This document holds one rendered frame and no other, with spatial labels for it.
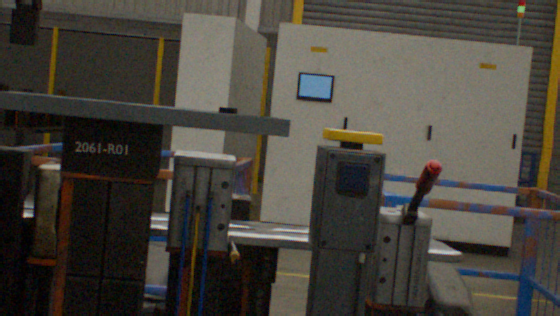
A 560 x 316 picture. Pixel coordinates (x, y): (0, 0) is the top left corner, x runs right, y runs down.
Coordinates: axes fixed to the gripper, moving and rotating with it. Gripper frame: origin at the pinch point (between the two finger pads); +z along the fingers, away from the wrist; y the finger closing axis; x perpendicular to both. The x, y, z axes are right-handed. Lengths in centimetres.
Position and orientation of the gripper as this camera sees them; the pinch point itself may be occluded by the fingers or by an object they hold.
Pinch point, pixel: (4, 32)
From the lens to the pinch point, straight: 109.0
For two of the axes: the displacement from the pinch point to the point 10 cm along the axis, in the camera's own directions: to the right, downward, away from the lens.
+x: -9.8, -1.1, 1.7
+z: -1.0, 9.9, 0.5
